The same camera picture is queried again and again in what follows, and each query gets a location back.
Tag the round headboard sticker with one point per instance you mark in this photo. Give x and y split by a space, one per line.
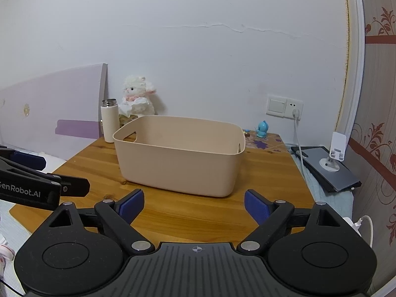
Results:
26 110

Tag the white and red headphones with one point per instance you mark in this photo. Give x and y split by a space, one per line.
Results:
6 249

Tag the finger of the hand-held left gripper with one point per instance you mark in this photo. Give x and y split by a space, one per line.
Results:
74 187
29 161

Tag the white wall switch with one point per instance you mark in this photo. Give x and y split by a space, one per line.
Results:
276 105

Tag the purple floral mat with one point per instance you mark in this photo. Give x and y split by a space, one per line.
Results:
269 144

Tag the white phone stand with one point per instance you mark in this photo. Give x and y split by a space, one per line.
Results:
337 142

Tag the light blue bedding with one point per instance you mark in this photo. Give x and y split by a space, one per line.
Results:
12 219

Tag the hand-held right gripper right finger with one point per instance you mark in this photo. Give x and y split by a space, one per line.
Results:
256 205

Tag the blue toy figure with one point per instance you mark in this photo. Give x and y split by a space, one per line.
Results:
262 129

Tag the white wall socket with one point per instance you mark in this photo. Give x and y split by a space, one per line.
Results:
295 103

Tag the beige plastic storage bin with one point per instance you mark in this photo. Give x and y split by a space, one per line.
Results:
179 170

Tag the white and purple headboard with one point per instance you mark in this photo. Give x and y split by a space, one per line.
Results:
46 99

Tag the small colourful toy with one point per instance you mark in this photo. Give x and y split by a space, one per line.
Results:
247 133

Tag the white thermos bottle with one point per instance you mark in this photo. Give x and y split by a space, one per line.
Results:
109 123

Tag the light blue cloth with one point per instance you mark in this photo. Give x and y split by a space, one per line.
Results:
328 201

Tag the white plush sheep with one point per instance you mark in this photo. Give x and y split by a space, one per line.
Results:
137 88

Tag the tissue box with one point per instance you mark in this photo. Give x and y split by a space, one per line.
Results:
125 120

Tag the dark grey laptop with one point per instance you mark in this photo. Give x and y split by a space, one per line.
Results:
331 179

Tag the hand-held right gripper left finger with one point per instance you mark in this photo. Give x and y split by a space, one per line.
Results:
131 205

